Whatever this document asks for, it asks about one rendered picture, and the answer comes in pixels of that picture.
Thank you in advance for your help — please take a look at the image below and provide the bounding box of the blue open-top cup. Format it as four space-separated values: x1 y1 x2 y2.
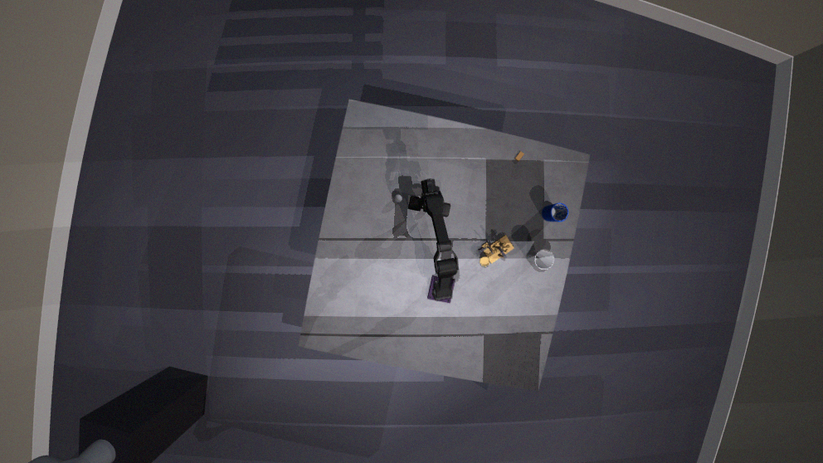
541 203 568 222

